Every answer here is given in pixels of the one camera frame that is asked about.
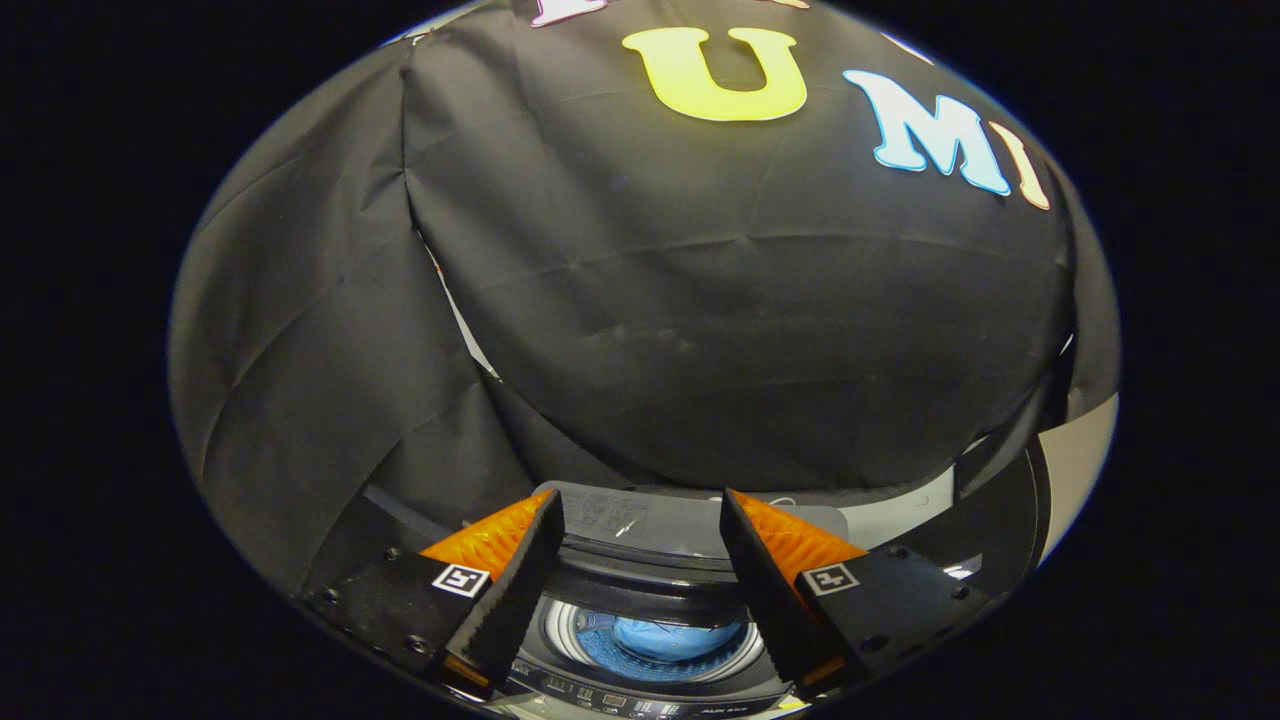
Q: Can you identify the grey washing machine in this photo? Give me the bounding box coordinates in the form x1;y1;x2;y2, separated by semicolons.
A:
503;560;803;720

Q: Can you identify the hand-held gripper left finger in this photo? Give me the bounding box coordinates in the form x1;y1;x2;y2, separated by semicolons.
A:
298;488;566;699

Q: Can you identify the light blue polo shirt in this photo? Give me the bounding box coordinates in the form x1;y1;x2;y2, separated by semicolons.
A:
580;612;747;682

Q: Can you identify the black washing machine lid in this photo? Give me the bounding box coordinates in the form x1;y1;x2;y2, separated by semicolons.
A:
534;480;852;601

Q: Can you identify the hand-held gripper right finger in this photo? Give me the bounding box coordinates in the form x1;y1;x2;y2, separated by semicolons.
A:
718;488;992;699

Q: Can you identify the black backdrop cloth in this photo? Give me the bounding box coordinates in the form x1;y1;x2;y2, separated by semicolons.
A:
168;0;1121;593

